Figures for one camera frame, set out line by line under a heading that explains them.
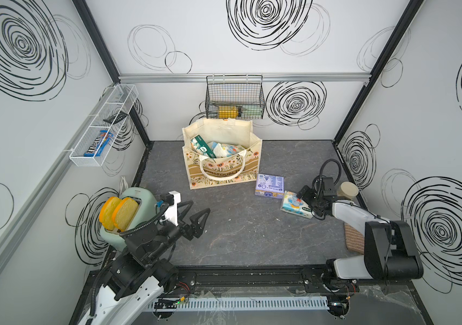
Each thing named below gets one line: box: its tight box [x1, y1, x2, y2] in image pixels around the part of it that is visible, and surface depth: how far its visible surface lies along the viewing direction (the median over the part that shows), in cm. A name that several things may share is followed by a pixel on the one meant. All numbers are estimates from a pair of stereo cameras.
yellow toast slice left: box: [98, 196, 122, 231], surface depth 70 cm
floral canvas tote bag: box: [182, 118, 263, 190], surface depth 92 cm
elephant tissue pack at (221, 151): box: [213, 142, 247, 159], surface depth 86 cm
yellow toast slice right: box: [112, 197, 139, 232], surface depth 71 cm
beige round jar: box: [336, 181, 360, 200], surface depth 94 cm
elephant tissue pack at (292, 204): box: [280, 190, 315, 219], surface depth 91 cm
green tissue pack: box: [190, 134, 217, 159], surface depth 88 cm
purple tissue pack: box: [254, 173, 286, 200], surface depth 96 cm
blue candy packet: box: [83, 130, 114, 158], surface depth 72 cm
